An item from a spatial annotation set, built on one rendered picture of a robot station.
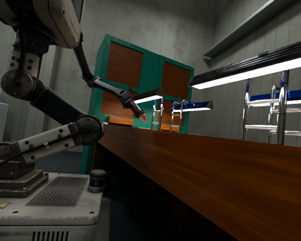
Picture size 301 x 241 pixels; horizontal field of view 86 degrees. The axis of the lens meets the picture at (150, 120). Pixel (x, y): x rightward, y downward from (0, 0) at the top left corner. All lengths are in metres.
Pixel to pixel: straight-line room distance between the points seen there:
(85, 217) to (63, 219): 0.06
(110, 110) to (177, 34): 3.36
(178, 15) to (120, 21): 1.57
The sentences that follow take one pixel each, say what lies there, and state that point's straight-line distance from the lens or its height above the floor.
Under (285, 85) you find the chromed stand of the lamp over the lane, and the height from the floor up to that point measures 1.02.
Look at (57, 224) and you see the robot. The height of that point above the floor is 0.45.
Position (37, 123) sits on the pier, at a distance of 4.01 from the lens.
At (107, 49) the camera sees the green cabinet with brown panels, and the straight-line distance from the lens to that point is 2.07.
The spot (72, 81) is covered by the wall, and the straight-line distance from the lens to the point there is 4.11.
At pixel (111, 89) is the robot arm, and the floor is 1.02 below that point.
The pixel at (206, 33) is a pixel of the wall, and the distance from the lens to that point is 5.23.
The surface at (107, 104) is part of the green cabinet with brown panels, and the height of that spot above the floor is 0.99.
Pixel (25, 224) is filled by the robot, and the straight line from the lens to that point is 0.64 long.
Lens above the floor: 0.76
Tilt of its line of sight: 3 degrees up
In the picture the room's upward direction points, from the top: 7 degrees clockwise
